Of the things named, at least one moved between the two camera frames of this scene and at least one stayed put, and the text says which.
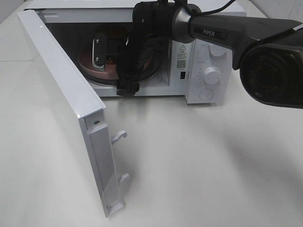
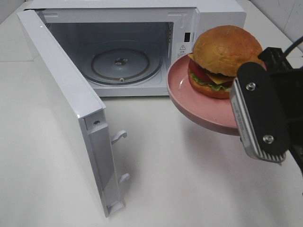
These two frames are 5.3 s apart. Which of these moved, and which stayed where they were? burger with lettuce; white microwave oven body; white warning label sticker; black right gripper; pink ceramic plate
Moved: burger with lettuce; pink ceramic plate; black right gripper
Stayed: white warning label sticker; white microwave oven body
